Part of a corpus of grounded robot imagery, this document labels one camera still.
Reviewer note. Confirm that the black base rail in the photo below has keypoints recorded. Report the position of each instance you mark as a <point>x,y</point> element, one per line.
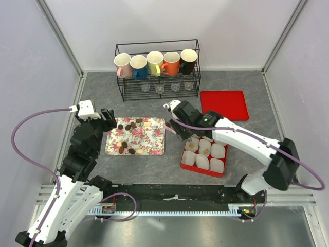
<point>184,198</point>

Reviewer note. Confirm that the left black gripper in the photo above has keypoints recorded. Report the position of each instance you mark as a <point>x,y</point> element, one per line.
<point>110,115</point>

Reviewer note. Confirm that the floral serving tray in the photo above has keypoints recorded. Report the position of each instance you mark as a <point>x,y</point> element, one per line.
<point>132,130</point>

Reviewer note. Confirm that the pink-tipped metal tongs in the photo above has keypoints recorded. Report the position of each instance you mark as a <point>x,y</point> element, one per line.
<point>172,130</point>

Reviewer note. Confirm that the cream oval chocolate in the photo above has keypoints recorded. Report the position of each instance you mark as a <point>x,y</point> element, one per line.
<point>139,151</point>

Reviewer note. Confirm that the black and red mug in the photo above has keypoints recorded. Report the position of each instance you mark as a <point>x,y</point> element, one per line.
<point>188,58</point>

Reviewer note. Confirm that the red chocolate box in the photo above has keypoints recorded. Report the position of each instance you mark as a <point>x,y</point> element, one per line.
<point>212,164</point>

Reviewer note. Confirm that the clear glass cup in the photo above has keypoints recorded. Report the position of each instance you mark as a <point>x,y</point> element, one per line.
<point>188,85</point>
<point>175,86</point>
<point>145,87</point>
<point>159,88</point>

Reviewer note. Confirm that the brown oval chocolate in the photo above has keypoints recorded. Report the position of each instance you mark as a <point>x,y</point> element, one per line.
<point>124,144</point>

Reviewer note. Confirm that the dark oval chocolate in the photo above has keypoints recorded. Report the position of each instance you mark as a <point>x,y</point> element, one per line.
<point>131,151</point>

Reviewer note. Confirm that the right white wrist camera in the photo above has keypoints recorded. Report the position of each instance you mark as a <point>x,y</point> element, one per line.
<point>172,104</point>

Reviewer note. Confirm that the pink mug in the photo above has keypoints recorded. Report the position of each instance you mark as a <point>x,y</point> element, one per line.
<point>122,63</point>

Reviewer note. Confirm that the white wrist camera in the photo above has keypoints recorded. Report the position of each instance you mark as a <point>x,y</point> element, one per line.
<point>85,110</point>
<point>172,104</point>

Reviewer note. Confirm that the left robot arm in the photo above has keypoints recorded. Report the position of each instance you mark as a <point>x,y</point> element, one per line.
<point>60,216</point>

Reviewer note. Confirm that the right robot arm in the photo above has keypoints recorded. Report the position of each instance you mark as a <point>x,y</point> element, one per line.
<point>276,156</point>

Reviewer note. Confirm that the red box lid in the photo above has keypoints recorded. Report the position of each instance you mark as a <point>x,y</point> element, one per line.
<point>229,103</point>

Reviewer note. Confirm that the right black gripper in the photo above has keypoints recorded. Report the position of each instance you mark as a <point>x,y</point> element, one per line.
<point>184,136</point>

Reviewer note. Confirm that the orange mug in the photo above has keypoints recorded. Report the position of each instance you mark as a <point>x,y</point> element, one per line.
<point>171,63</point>

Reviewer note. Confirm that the blue mug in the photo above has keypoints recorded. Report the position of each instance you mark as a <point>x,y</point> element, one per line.
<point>139,65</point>

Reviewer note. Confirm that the black wire mug rack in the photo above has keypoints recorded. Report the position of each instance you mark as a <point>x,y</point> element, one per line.
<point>130,89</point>

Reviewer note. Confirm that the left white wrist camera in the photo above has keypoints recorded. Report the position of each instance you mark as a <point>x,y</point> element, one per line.
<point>85,110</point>

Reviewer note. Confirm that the yellow-green mug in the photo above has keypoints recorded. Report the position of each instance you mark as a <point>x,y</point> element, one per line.
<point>155,61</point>

